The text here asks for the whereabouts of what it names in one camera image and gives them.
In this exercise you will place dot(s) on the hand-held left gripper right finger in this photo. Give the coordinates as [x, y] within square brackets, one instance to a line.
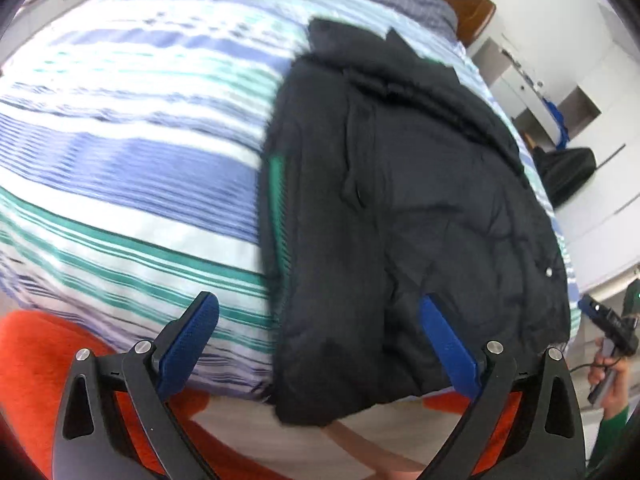
[450, 345]

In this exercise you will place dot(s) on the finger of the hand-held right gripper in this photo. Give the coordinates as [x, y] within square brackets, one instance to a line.
[590, 307]

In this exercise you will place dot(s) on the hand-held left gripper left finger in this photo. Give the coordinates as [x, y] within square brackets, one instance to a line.
[190, 340]

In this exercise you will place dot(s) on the black puffer jacket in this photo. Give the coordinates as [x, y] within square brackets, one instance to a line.
[425, 185]

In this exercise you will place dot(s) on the person's right forearm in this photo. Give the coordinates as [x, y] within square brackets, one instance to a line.
[612, 440]

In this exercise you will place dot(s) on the person's right hand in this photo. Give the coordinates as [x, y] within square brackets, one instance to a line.
[620, 385]

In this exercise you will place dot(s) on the white wardrobe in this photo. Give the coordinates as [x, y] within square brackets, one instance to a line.
[610, 185]

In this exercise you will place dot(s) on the black bag on floor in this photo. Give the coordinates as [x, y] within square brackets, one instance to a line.
[570, 170]

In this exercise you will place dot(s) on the orange fluffy cloth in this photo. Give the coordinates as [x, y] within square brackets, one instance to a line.
[30, 360]

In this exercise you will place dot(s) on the blue cloth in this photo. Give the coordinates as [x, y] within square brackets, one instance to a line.
[557, 120]

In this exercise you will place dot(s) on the striped bed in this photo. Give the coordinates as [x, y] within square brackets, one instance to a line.
[125, 160]

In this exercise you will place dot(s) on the white desk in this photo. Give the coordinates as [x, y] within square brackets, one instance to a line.
[510, 85]

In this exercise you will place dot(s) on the wooden headboard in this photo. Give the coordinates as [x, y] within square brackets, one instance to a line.
[470, 10]

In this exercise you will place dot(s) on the blue checked pillow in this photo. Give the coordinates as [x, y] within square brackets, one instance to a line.
[400, 5]

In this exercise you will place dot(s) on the white window cabinet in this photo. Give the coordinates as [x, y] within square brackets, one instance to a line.
[60, 0]

